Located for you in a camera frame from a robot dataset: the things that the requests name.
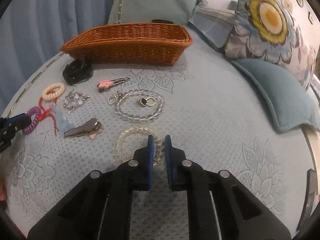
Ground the purple spiral hair tie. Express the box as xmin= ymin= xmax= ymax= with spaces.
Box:
xmin=22 ymin=106 xmax=43 ymax=135

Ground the red string bracelet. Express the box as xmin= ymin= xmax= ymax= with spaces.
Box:
xmin=37 ymin=96 xmax=60 ymax=137

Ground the cream spiral hair tie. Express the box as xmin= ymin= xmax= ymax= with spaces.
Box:
xmin=41 ymin=82 xmax=66 ymax=100

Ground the light blue hair clip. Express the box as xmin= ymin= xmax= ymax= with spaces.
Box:
xmin=49 ymin=103 xmax=75 ymax=137

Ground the silver metal hair clip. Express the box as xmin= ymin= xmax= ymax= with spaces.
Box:
xmin=64 ymin=118 xmax=103 ymax=140

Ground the black wrist watch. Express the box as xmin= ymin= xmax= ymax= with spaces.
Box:
xmin=62 ymin=58 xmax=93 ymax=86

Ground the clear spiral hair tie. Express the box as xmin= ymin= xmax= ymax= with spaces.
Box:
xmin=113 ymin=125 xmax=166 ymax=168

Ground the pink star hair clip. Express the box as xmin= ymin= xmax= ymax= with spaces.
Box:
xmin=97 ymin=77 xmax=130 ymax=93

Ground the clear bead bracelet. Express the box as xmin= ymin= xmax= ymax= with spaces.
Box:
xmin=107 ymin=91 xmax=165 ymax=124

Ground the gold black ring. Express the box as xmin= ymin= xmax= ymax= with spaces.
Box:
xmin=137 ymin=96 xmax=156 ymax=107

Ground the person's left hand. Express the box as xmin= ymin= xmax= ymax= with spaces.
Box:
xmin=0 ymin=184 xmax=7 ymax=202

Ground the blue curtain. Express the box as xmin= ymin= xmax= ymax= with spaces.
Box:
xmin=1 ymin=0 xmax=112 ymax=111

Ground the teal plain cushion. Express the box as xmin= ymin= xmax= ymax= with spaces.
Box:
xmin=229 ymin=59 xmax=319 ymax=133

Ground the brown wicker basket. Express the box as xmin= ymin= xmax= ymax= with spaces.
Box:
xmin=60 ymin=23 xmax=193 ymax=66

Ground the teal headboard cover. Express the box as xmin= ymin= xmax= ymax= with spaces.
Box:
xmin=108 ymin=0 xmax=207 ymax=25

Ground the floral yellow flower pillow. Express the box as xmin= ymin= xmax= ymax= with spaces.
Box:
xmin=224 ymin=0 xmax=317 ymax=89

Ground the striped blue pillow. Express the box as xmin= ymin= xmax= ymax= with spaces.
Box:
xmin=189 ymin=4 xmax=235 ymax=51

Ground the tiny square frame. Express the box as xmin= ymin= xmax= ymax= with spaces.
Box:
xmin=308 ymin=12 xmax=315 ymax=24

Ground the beige butterfly frame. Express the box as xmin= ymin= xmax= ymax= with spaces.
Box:
xmin=281 ymin=0 xmax=293 ymax=14

